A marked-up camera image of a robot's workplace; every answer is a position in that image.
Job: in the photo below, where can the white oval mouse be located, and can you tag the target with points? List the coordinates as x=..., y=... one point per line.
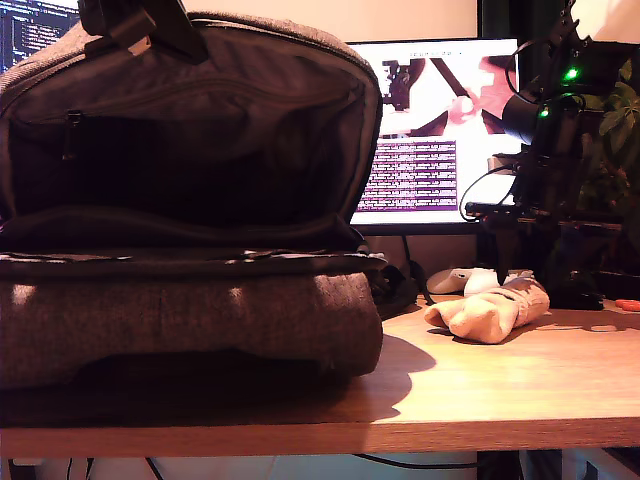
x=440, y=285

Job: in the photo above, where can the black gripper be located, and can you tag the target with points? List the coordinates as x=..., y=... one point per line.
x=550, y=195

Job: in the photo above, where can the black wallet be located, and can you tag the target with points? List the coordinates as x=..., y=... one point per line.
x=575, y=300

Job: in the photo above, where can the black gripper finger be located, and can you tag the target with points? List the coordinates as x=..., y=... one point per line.
x=180, y=30

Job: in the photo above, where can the monitor with dark code screen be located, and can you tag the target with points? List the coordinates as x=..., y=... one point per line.
x=30, y=30

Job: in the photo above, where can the small orange object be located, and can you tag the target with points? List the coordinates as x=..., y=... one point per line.
x=627, y=305

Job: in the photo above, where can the monitor with white screen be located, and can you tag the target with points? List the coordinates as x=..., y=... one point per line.
x=430, y=100

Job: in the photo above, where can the beige pair of socks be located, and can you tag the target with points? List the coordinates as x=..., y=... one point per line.
x=485, y=315

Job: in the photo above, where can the green leafy houseplant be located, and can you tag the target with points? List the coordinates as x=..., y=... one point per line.
x=620, y=110

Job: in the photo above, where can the grey fabric backpack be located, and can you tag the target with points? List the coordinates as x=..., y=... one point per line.
x=175, y=315

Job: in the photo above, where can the dark table leg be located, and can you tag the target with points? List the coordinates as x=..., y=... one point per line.
x=497, y=467

